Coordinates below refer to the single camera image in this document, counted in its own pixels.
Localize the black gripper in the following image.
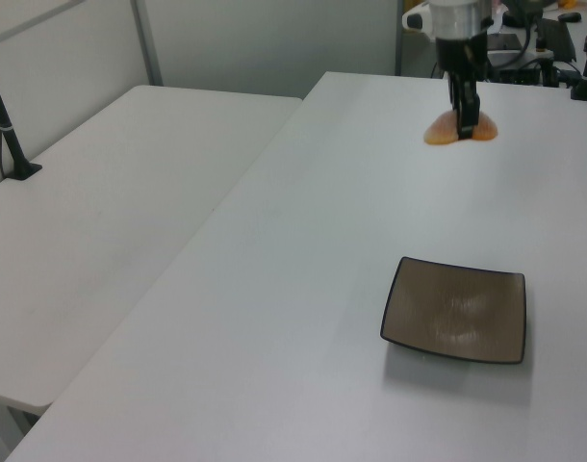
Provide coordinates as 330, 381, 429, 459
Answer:
435, 32, 491, 141

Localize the sugar-crusted oval bread roll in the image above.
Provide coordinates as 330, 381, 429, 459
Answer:
422, 109, 498, 146

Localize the square brown ceramic plate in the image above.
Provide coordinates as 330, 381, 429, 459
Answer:
379, 255, 527, 366

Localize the black keyboard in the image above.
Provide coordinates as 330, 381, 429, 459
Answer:
535, 18, 579, 63

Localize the white side table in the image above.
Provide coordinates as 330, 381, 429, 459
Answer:
0, 84, 304, 420

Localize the grey partition post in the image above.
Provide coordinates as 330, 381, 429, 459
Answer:
130, 0, 164, 89
394, 0, 405, 76

